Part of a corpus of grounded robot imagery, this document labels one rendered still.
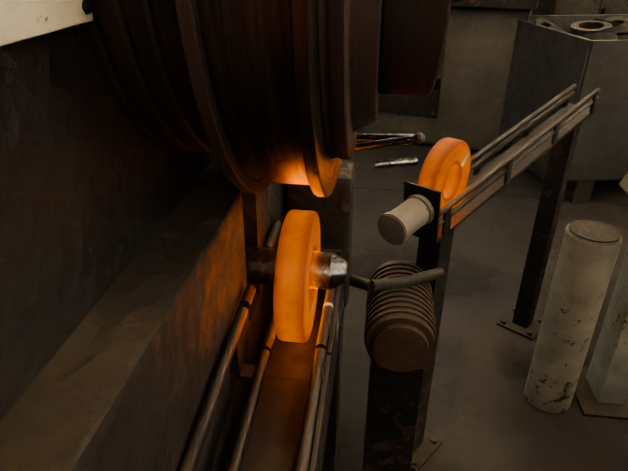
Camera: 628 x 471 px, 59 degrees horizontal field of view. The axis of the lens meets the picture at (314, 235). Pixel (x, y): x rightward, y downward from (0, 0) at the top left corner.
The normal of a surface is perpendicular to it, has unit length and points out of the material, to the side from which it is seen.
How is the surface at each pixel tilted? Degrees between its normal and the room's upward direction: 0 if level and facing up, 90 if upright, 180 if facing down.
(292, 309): 84
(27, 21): 90
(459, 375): 0
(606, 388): 90
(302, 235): 22
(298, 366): 0
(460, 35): 90
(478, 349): 0
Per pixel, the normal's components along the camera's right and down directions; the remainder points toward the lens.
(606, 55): 0.14, 0.48
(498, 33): -0.36, 0.44
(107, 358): 0.00, -0.88
